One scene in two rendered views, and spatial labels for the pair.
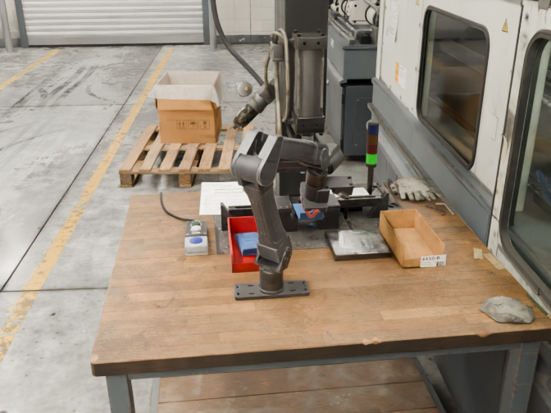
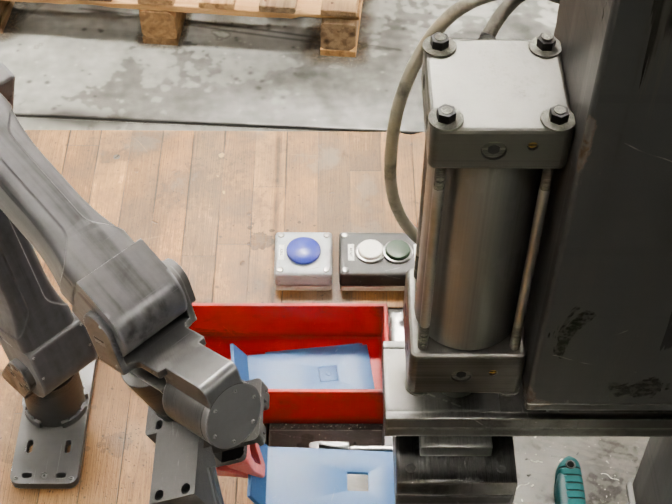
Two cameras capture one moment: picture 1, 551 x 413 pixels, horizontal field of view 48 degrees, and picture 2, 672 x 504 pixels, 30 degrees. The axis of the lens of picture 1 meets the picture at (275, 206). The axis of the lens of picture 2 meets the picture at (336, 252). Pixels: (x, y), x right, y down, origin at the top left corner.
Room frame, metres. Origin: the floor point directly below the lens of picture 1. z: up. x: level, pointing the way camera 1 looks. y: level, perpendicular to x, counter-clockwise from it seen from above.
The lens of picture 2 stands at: (1.80, -0.72, 2.04)
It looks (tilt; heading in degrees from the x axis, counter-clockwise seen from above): 49 degrees down; 96
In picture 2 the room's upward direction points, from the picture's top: 1 degrees clockwise
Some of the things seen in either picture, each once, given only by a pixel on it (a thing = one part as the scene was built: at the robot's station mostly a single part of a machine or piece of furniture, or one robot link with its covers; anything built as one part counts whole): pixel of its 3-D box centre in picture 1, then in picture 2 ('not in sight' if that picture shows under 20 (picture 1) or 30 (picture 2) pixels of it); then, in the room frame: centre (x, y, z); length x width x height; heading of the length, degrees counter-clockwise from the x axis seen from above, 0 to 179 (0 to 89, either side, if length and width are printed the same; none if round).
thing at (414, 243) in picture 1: (411, 238); not in sight; (1.67, -0.41, 0.93); 0.25 x 0.13 x 0.08; 6
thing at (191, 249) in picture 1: (196, 249); (303, 267); (1.66, 0.24, 0.90); 0.07 x 0.07 x 0.06; 6
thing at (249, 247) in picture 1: (249, 240); (302, 370); (1.68, 0.08, 0.92); 0.15 x 0.07 x 0.03; 13
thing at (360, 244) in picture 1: (357, 244); not in sight; (1.67, -0.25, 0.91); 0.17 x 0.16 x 0.02; 96
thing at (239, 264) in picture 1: (249, 242); (274, 362); (1.65, 0.08, 0.93); 0.25 x 0.12 x 0.06; 6
